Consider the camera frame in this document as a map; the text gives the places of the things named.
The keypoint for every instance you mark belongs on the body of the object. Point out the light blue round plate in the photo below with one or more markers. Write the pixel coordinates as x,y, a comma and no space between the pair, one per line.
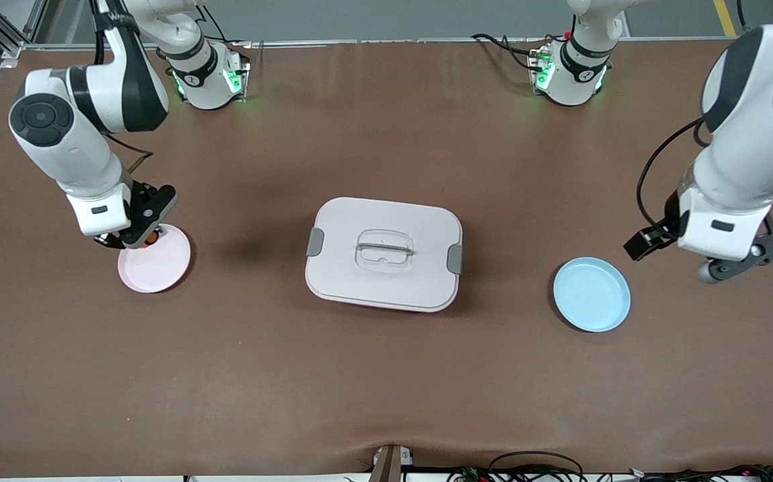
591,294

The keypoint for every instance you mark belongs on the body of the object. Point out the pink round plate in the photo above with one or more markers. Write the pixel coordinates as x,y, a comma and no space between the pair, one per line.
155,268

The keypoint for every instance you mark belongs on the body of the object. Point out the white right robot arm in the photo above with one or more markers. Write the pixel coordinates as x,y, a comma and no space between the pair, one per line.
58,154

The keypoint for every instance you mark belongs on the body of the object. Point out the white lidded box grey clips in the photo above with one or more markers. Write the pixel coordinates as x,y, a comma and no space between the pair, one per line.
386,268

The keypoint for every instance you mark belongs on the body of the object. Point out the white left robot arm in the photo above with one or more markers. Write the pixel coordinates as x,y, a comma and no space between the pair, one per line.
741,167

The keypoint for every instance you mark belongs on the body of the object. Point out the aluminium table edge rail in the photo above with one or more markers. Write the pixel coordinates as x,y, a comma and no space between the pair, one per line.
393,41

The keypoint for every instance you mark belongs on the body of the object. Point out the table edge mounting bracket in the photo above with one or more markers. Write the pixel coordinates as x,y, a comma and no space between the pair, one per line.
386,468

